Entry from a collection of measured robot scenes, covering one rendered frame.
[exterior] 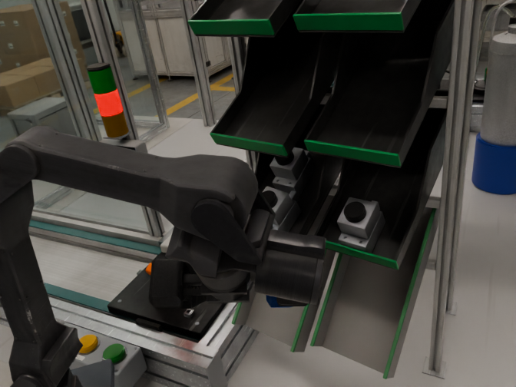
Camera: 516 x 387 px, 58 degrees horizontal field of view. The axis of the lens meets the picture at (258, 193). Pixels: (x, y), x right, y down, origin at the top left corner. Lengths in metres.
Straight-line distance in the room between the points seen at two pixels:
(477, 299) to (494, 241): 0.23
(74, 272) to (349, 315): 0.76
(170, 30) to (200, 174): 5.97
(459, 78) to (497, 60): 0.74
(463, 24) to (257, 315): 0.58
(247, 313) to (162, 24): 5.71
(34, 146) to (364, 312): 0.57
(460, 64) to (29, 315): 0.61
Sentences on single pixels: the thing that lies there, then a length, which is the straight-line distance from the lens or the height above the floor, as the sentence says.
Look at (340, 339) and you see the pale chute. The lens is 0.84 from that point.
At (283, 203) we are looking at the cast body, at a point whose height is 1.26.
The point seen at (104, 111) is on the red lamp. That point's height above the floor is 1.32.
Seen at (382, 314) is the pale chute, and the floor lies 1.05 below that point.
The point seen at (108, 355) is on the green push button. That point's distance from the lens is 0.96.
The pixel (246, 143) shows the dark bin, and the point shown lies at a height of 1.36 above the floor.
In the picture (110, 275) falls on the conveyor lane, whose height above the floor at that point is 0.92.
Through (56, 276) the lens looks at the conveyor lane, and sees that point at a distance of 1.33.
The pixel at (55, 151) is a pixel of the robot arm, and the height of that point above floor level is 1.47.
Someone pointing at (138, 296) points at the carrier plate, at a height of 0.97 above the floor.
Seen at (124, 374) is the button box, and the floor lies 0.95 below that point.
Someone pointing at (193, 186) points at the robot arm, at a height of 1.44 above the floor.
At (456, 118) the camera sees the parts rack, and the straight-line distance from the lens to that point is 0.69.
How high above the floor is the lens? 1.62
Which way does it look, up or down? 29 degrees down
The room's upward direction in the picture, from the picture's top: 9 degrees counter-clockwise
